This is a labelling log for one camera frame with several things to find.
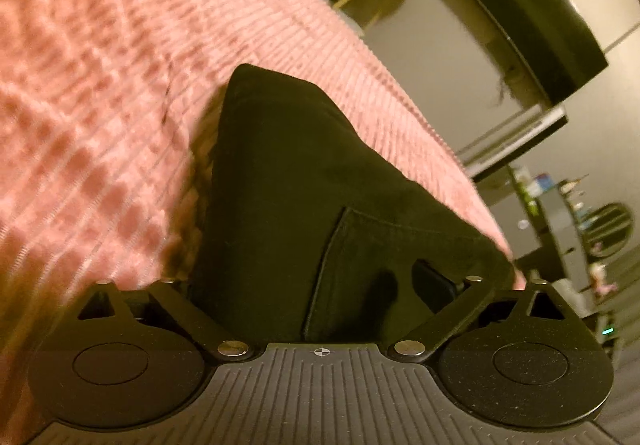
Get black pants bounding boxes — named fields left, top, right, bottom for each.
left=191, top=64, right=517, bottom=345

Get round mirror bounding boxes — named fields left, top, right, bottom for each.
left=581, top=202, right=635, bottom=260

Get pink ribbed blanket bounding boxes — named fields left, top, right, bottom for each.
left=0, top=0, right=529, bottom=445

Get cluttered dresser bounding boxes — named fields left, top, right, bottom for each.
left=507, top=164, right=606, bottom=278

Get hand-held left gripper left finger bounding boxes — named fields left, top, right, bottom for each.
left=75, top=278, right=252, bottom=362

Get white television shelf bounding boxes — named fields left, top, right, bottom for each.
left=456, top=105, right=569, bottom=184

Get black flat television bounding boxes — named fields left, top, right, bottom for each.
left=455, top=0, right=610, bottom=107

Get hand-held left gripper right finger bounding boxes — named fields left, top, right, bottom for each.
left=390, top=259, right=577, bottom=362

